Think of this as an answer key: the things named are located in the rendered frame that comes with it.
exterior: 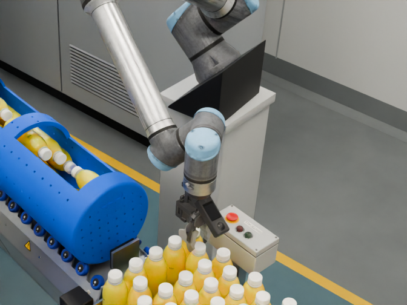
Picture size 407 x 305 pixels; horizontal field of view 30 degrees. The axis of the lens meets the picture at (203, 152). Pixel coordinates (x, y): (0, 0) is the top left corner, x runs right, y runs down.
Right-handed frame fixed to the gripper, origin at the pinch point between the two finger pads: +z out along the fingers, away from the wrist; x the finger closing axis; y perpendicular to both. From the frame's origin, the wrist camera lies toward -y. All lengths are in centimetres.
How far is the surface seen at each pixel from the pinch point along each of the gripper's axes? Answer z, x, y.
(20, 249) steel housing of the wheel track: 26, 27, 55
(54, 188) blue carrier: -8.5, 22.9, 38.1
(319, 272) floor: 111, -120, 31
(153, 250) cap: 0.1, 11.6, 6.8
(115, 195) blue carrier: -8.7, 11.4, 24.4
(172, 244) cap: 0.2, 5.4, 5.5
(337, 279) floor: 111, -122, 23
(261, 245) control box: 0.6, -14.7, -11.0
